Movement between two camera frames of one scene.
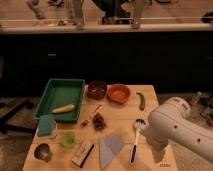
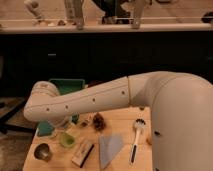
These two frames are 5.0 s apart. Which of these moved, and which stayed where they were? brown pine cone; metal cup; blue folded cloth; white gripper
Moved: white gripper
Stayed: metal cup; blue folded cloth; brown pine cone
